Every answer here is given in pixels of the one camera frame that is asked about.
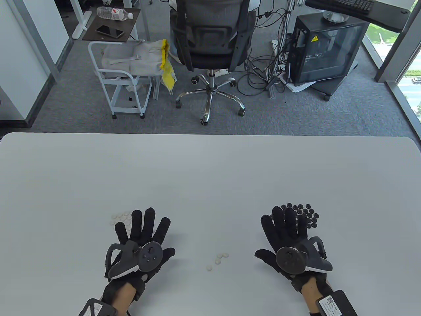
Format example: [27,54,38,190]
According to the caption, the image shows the black smartphone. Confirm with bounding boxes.
[95,25,125,38]

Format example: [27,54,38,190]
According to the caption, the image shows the black keyboard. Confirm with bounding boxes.
[324,0,375,16]

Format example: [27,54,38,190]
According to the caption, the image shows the grey window pillar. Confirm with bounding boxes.
[374,0,421,84]

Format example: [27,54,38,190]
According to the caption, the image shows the tangle of black floor cables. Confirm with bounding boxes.
[237,0,293,97]

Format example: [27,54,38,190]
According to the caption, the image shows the black wheeled platform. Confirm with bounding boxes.
[311,71,357,102]

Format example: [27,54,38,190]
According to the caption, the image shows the person's left hand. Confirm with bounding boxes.
[102,207,176,302]

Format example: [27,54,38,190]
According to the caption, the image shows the grey fabric bag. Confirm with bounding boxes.
[101,41,165,78]

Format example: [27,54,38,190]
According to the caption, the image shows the black labelled wrist camera box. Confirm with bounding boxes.
[316,290,358,316]

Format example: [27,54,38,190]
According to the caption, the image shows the cluster of white go stones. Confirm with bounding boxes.
[111,212,133,227]

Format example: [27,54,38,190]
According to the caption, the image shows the round silver stand base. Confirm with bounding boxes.
[322,9,349,24]

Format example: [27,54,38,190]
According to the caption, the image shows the white papers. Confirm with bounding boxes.
[280,72,316,92]

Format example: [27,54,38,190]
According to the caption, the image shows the aluminium frame post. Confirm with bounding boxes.
[269,0,295,99]

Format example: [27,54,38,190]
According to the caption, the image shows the black and white right controller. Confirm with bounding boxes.
[276,236,333,274]

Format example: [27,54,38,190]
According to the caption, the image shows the person's right forearm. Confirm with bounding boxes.
[302,278,324,311]

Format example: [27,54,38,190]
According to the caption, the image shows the black computer case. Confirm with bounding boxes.
[288,14,369,87]

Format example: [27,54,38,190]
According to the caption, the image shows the yellow plastic bag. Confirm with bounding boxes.
[159,39,177,95]

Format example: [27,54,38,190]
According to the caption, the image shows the white desk leg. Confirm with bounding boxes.
[71,0,93,40]

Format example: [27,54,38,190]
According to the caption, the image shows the brown side table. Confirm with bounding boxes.
[82,7,141,42]

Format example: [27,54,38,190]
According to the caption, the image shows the black patterned wrist camera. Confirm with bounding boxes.
[78,298,118,316]

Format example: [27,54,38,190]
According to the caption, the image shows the black and white controller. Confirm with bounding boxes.
[105,240,163,280]
[276,236,333,274]

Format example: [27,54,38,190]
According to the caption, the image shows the black and white left controller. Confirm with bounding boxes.
[105,240,163,280]

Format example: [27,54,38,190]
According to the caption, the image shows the white rolling cart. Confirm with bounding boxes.
[88,41,152,119]

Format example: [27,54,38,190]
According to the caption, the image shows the black mesh office chair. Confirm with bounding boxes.
[169,0,257,127]

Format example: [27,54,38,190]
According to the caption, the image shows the person's right hand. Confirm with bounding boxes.
[254,206,333,293]

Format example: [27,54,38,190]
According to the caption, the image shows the clear plastic water bottle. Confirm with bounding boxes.
[97,6,134,21]

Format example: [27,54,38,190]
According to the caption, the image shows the cluster of black go stones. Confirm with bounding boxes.
[281,203,320,229]

